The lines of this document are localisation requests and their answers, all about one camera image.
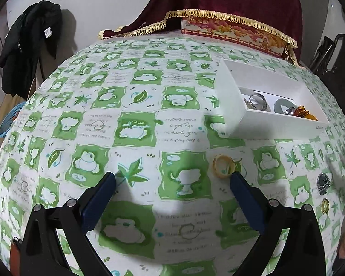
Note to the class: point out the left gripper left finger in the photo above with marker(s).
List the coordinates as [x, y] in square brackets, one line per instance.
[41, 252]

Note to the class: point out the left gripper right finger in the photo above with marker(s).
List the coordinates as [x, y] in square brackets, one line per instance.
[303, 252]

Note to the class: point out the dark rhinestone brooch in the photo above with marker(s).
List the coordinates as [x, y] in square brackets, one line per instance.
[322, 183]

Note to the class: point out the silver engraved bangle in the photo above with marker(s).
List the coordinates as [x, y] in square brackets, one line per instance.
[256, 101]

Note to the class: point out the blue plastic basket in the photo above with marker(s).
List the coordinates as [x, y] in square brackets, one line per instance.
[10, 118]

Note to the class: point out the orange amber pendant tassel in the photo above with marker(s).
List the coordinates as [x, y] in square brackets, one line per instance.
[301, 112]

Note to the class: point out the white vivo cardboard box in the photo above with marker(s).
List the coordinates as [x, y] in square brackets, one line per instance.
[234, 81]

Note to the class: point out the green frog pattern tablecloth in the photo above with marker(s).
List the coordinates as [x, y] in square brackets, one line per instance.
[145, 110]

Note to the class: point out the black folding chair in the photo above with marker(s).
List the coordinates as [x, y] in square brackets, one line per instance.
[329, 64]

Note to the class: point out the red orange printed box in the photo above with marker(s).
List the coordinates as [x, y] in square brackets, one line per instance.
[237, 33]

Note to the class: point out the black hanging jacket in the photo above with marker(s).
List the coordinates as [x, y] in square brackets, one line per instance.
[40, 24]

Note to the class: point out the maroon velvet fringed cloth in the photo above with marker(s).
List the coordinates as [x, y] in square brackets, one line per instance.
[279, 18]

